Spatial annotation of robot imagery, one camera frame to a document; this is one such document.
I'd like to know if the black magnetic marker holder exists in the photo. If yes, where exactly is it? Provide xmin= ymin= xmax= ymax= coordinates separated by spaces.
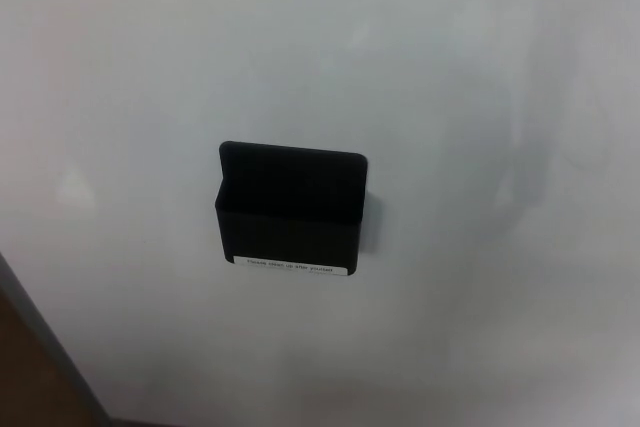
xmin=213 ymin=140 xmax=370 ymax=279

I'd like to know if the grey whiteboard frame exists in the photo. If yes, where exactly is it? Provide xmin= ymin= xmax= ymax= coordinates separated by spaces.
xmin=0 ymin=250 xmax=117 ymax=427

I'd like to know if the white whiteboard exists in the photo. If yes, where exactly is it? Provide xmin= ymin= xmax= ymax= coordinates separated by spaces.
xmin=0 ymin=0 xmax=640 ymax=427

